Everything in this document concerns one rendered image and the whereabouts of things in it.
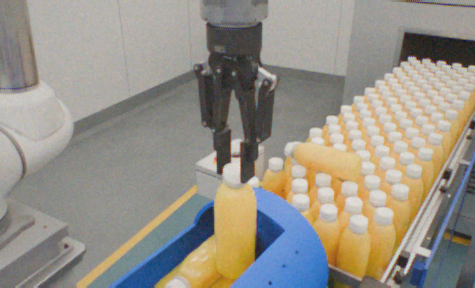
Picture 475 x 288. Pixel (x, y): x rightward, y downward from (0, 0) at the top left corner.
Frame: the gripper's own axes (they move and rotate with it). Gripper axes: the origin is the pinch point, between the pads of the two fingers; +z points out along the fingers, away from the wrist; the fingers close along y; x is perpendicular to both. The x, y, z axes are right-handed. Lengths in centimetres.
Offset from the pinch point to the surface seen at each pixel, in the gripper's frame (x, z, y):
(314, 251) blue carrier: 7.6, 18.8, 11.3
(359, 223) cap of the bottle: 28.6, 25.5, 12.3
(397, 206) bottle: 46, 30, 16
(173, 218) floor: 108, 136, -131
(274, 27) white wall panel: 416, 74, -242
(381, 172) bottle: 59, 29, 8
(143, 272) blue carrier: -9.8, 24.3, -14.1
